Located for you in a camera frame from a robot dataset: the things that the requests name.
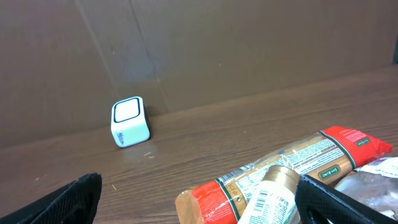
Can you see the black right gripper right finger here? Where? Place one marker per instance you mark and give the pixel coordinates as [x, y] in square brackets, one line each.
[319, 203]

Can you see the white tube gold cap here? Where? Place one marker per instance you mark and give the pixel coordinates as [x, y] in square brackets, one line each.
[273, 201]

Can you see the brown cardboard backdrop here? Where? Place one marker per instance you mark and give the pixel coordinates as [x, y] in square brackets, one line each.
[65, 63]

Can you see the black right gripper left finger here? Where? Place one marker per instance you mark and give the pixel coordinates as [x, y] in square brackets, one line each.
[74, 203]

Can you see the red orange pasta package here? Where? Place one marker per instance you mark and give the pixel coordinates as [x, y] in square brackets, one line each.
[327, 156]

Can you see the beige plastic pouch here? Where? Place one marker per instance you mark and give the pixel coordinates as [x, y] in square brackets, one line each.
[374, 185]

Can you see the white barcode scanner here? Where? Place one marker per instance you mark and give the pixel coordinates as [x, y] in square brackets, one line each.
[129, 125]

